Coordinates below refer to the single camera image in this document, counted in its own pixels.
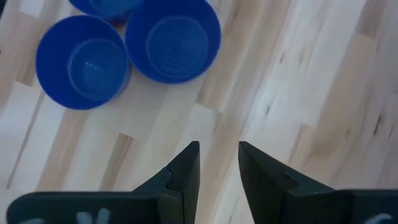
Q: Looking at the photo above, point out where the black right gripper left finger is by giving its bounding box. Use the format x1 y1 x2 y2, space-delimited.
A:
6 141 200 224

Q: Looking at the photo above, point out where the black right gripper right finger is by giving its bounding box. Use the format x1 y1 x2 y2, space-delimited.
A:
238 141 398 224

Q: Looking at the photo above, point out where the blue plastic bowl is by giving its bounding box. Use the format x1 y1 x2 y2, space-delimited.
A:
68 0 144 25
35 14 131 111
125 0 222 85

